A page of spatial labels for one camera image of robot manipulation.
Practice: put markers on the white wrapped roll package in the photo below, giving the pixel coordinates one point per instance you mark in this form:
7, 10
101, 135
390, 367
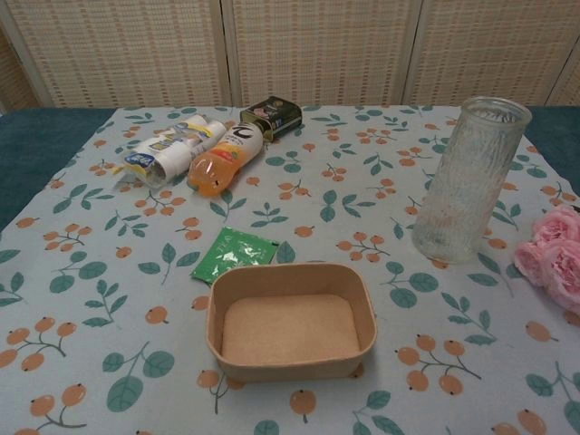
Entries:
167, 149

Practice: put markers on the brown paper tray box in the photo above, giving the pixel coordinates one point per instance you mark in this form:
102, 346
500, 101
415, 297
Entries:
290, 326

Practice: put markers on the green tea sachet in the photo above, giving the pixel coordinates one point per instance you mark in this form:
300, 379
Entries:
226, 254

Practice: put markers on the floral leaf and fruit tablecloth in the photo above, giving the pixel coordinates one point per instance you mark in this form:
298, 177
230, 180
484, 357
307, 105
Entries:
317, 204

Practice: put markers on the textured clear glass vase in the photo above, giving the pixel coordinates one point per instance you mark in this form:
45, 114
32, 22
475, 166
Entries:
466, 181

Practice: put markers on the woven bamboo screen panel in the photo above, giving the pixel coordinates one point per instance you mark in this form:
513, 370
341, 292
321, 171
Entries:
321, 54
11, 77
127, 54
494, 50

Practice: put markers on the pink rose bouquet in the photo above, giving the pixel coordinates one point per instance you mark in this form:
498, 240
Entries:
557, 267

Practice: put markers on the orange juice bottle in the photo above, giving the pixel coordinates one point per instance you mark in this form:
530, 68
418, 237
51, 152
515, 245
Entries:
217, 163

